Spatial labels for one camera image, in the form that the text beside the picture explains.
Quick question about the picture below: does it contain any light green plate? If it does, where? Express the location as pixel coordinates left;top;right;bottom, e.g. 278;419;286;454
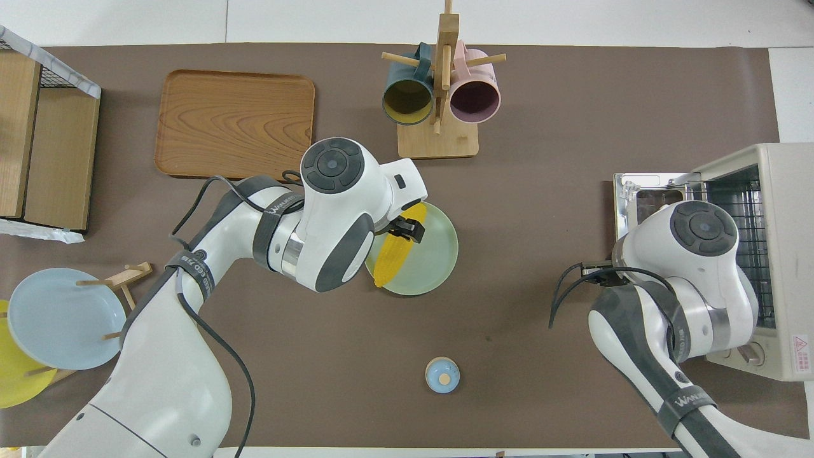
364;202;459;296

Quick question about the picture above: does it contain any black wire basket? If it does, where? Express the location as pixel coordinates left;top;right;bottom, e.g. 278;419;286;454
0;25;78;91

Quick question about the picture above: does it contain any pink mug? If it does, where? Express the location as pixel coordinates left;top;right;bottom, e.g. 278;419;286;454
449;41;502;125

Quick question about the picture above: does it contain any dark teal mug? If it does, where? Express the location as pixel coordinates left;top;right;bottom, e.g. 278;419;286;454
382;43;436;127

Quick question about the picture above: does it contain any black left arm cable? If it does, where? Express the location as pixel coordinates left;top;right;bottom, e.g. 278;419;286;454
169;170;306;458

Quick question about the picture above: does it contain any glass oven door with handle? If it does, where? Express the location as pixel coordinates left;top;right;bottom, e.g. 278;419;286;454
614;172;703;255

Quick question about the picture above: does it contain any light blue plate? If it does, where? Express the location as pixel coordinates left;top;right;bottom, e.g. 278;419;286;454
8;268;128;371

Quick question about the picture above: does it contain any metal oven wire rack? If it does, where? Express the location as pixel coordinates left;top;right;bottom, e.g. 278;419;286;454
703;164;775;330

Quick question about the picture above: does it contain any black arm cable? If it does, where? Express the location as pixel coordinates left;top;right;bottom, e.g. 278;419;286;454
549;262;675;331
169;170;306;458

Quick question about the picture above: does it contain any yellow plate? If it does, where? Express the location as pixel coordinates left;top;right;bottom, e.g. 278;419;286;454
0;299;58;409

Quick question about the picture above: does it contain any brown table mat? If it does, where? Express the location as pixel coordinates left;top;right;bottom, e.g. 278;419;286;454
0;43;808;449

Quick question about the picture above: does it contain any wooden plate rack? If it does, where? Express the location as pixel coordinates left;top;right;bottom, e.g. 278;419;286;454
25;261;153;385

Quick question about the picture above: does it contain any white checked cloth liner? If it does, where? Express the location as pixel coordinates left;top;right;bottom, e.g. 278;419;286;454
0;24;102;245

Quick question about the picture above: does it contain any wooden mug rack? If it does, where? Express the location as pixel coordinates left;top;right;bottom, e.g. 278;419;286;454
380;0;507;160

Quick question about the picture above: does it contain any small blue call bell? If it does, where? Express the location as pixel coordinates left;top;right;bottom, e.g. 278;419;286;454
425;357;460;394

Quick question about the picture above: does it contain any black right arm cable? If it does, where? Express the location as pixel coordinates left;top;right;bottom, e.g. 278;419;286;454
549;262;675;331

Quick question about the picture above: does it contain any white toaster oven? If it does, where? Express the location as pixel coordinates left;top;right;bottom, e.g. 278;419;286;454
614;143;814;382

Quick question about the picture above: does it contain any wire basket with wood boards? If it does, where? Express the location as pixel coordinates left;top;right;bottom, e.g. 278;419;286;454
0;50;101;231

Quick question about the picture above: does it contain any yellow corn cob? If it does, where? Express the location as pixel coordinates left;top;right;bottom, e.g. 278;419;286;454
373;202;428;289

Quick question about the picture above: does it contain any brown wooden tray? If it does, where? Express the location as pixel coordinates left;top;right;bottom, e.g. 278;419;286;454
155;69;317;181

